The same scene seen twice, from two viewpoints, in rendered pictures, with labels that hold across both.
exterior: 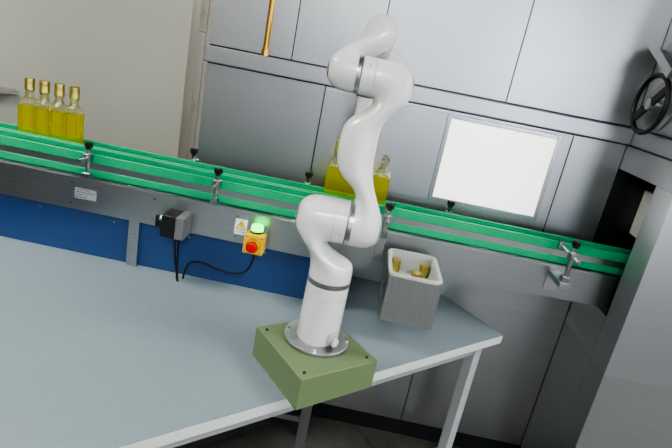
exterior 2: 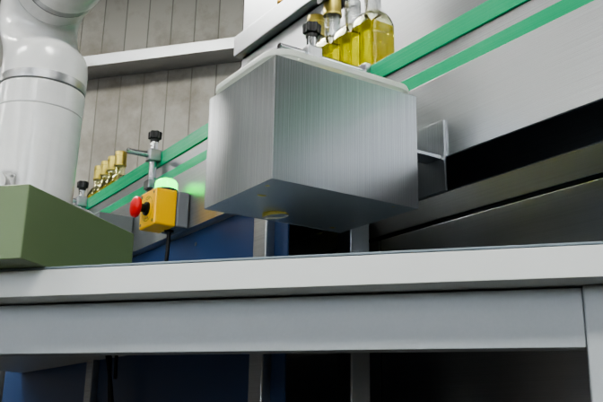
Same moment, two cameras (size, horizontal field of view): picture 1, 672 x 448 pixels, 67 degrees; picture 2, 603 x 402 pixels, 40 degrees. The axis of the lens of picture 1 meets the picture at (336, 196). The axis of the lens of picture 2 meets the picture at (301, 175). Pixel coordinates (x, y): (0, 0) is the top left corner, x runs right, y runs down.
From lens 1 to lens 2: 185 cm
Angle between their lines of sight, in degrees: 64
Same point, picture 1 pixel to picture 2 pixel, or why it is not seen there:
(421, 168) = not seen: outside the picture
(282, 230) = (202, 181)
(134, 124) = not seen: hidden behind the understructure
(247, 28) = not seen: outside the picture
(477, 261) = (539, 59)
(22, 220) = not seen: hidden behind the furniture
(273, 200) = (202, 143)
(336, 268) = (14, 40)
